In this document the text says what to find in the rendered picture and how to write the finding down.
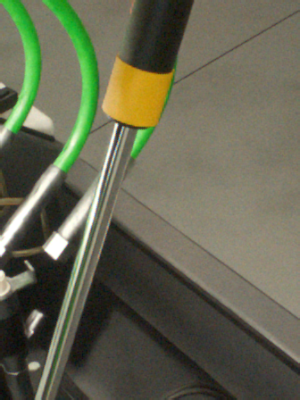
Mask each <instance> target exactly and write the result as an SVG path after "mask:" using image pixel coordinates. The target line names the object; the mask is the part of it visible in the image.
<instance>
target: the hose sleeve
mask: <svg viewBox="0 0 300 400"><path fill-rule="evenodd" d="M135 165H136V159H135V158H134V157H132V156H130V158H129V163H128V166H127V170H126V172H125V175H124V178H123V179H125V178H126V177H128V176H129V173H130V172H131V170H132V169H133V167H134V166H135ZM100 174H101V172H100ZM100 174H99V175H98V176H97V178H95V180H94V181H93V182H92V184H91V185H90V186H89V188H88V189H87V191H86V192H85V194H84V195H83V196H82V197H81V198H80V200H79V203H78V204H77V205H76V207H75V208H72V210H71V213H70V214H69V215H68V217H66V218H65V221H64V222H63V224H62V225H61V227H60V228H59V229H58V230H57V232H58V235H59V236H60V237H61V238H64V239H65V240H67V241H68V242H69V243H71V244H73V245H74V244H76V245H77V244H78V242H79V239H80V238H81V236H82V233H83V230H84V227H85V224H86V220H87V217H88V212H89V209H90V206H91V204H92V200H93V197H94V194H95V191H96V185H97V182H98V180H99V177H100Z"/></svg>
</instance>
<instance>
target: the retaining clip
mask: <svg viewBox="0 0 300 400"><path fill-rule="evenodd" d="M11 279H12V280H13V281H14V283H15V287H16V291H19V290H21V289H23V288H25V287H28V286H30V285H32V284H34V283H37V282H38V280H37V282H36V281H34V280H33V278H31V277H30V275H29V274H28V273H27V272H24V273H22V274H20V275H16V276H14V277H11Z"/></svg>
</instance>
